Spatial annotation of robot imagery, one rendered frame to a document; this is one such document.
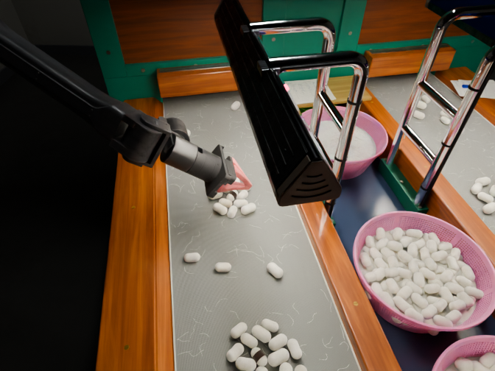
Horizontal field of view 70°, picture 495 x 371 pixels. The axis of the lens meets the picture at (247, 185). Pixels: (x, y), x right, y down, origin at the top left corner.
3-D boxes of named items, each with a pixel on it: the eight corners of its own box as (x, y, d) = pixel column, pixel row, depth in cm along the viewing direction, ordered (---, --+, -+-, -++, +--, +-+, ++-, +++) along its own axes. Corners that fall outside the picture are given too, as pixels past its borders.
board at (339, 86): (270, 111, 108) (270, 107, 107) (259, 87, 118) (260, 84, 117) (371, 100, 112) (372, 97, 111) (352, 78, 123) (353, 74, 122)
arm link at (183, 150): (156, 165, 64) (172, 140, 62) (153, 146, 69) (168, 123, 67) (188, 179, 67) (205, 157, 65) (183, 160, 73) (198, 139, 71)
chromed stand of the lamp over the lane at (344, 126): (256, 246, 83) (262, 66, 52) (241, 187, 97) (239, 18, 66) (333, 233, 86) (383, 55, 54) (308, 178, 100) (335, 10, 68)
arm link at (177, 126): (121, 160, 62) (141, 120, 59) (120, 130, 71) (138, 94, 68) (181, 182, 68) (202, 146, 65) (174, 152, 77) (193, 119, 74)
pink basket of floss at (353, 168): (356, 202, 93) (364, 176, 86) (272, 163, 104) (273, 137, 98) (392, 151, 108) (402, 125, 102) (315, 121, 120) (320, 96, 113)
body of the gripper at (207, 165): (226, 146, 74) (197, 131, 70) (233, 179, 67) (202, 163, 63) (208, 167, 77) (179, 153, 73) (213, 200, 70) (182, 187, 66)
